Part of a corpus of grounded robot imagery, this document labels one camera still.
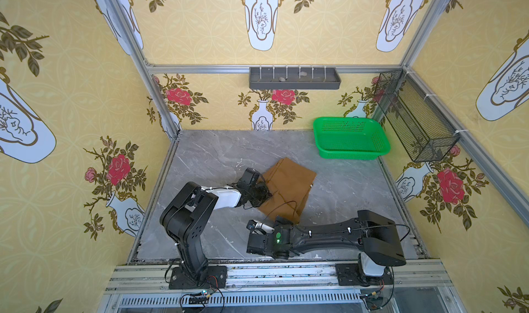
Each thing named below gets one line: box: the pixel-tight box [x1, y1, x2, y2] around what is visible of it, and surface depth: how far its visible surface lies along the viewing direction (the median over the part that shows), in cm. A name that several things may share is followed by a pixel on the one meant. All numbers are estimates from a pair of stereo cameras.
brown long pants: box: [257, 157, 317, 225], surface depth 99 cm
